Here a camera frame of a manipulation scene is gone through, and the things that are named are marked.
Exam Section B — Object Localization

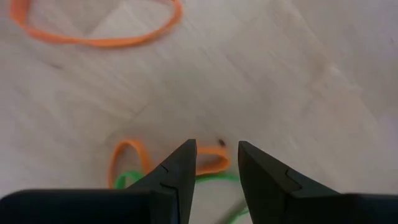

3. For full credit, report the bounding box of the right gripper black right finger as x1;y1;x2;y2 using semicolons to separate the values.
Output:
238;140;398;224

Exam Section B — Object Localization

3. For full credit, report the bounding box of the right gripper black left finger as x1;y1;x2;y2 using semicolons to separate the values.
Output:
0;139;198;224

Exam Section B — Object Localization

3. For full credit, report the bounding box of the orange rubber band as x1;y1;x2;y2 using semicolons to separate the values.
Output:
9;0;184;49
107;139;231;190

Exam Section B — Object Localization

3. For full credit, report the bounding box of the green rubber band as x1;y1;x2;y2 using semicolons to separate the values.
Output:
113;170;249;224

